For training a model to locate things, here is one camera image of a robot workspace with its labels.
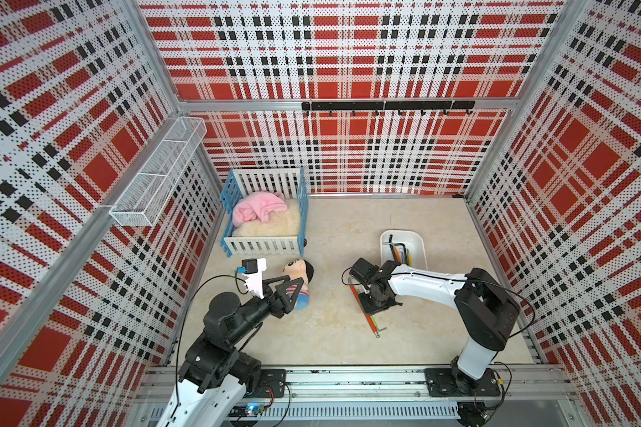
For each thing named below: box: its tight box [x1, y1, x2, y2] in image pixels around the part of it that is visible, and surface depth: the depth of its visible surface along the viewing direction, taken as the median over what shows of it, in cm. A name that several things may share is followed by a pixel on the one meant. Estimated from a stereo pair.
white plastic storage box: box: [379, 229, 429, 271], surface depth 104 cm
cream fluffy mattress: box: [231, 198, 300, 238], surface depth 101 cm
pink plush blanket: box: [231, 190, 289, 227], surface depth 100 cm
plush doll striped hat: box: [282, 258, 315, 311], surface depth 89 cm
